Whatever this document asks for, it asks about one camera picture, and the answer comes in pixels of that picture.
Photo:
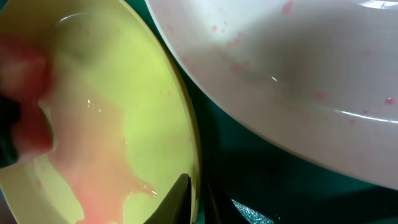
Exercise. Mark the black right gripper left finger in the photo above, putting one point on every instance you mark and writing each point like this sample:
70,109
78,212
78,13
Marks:
176,206

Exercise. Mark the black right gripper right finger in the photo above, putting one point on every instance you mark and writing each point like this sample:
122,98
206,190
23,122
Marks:
218,207

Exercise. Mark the white plate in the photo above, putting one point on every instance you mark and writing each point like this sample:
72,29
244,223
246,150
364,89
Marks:
317,78

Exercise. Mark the teal plastic tray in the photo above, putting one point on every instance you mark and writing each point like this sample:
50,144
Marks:
278,185

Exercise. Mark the yellow-green plate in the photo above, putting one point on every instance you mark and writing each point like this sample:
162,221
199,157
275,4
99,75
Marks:
121,117

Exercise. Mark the dark green sponge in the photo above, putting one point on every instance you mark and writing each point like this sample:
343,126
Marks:
25,131

